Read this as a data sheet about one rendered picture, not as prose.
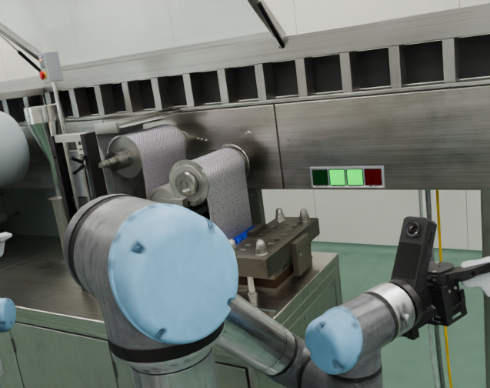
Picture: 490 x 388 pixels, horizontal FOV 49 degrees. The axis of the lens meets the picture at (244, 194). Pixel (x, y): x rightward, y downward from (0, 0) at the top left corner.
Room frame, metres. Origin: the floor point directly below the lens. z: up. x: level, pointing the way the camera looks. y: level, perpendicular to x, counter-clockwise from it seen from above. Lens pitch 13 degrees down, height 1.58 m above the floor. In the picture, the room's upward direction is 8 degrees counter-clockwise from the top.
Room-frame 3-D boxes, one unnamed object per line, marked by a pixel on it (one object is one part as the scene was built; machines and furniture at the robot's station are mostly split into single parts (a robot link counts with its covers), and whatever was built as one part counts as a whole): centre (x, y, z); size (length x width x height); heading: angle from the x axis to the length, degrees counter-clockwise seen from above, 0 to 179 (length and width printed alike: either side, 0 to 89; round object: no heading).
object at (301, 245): (1.64, -0.16, 0.96); 0.10 x 0.03 x 0.11; 148
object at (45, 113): (2.10, 0.72, 1.50); 0.14 x 0.14 x 0.06
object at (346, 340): (0.65, -0.12, 1.21); 0.11 x 0.08 x 0.09; 126
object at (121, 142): (1.88, 0.31, 1.33); 0.25 x 0.14 x 0.14; 148
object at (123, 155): (1.74, 0.39, 1.33); 0.06 x 0.06 x 0.06; 58
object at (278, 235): (1.67, -0.07, 1.00); 0.40 x 0.16 x 0.06; 148
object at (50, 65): (1.95, 0.62, 1.66); 0.07 x 0.07 x 0.10; 36
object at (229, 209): (1.70, 0.05, 1.11); 0.23 x 0.01 x 0.18; 148
